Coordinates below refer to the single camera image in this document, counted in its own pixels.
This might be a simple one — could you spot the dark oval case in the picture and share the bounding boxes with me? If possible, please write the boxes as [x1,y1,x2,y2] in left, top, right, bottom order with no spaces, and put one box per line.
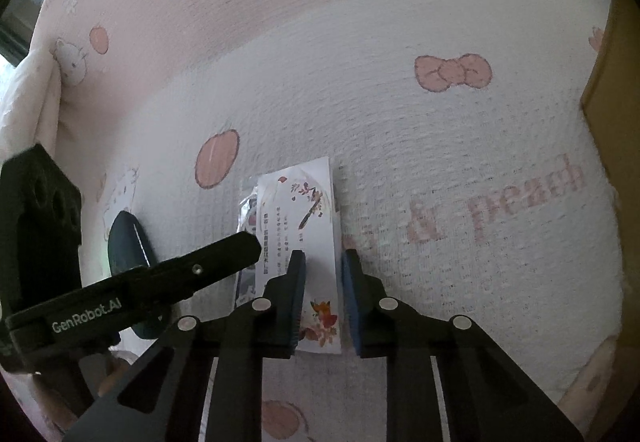
[107,211,169,339]

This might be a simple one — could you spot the pink white printed blanket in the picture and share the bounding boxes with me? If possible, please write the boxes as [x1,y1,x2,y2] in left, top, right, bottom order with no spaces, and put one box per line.
[0,0,640,442]

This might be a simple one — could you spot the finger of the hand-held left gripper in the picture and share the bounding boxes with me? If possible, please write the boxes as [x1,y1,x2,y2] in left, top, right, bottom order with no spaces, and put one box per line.
[122,231,262,310]

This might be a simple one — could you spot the white quilt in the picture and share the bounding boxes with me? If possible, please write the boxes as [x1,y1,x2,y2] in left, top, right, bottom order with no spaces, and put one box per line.
[0,47,63,164]

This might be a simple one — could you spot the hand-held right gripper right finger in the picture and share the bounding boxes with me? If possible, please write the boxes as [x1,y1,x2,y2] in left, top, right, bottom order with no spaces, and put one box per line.
[341,249,583,442]

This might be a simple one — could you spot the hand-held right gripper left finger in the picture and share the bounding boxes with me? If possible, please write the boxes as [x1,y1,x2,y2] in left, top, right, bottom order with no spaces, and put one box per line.
[62,249,307,442]

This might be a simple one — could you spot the brown cardboard box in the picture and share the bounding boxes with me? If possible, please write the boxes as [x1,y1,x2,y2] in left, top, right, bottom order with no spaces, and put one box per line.
[580,0,640,243]

